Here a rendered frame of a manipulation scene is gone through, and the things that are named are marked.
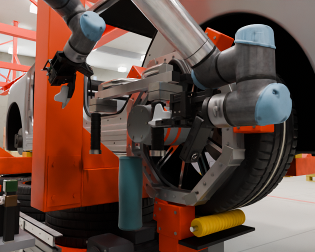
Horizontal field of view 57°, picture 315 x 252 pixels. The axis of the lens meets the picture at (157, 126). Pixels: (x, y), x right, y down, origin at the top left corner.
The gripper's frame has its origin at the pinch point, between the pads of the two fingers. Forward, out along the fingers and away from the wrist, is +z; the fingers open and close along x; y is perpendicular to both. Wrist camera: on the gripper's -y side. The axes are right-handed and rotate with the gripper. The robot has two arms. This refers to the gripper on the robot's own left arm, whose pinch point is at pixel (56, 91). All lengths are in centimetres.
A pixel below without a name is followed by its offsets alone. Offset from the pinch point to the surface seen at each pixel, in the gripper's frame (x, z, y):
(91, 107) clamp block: 11.9, -6.4, -6.4
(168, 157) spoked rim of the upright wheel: 38, -3, -34
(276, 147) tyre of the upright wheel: 56, -44, -34
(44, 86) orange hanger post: -9.9, 10.3, -3.4
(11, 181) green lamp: 22.7, 19.4, 18.2
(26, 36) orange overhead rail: -415, 383, -263
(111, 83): 9.4, -17.1, -10.1
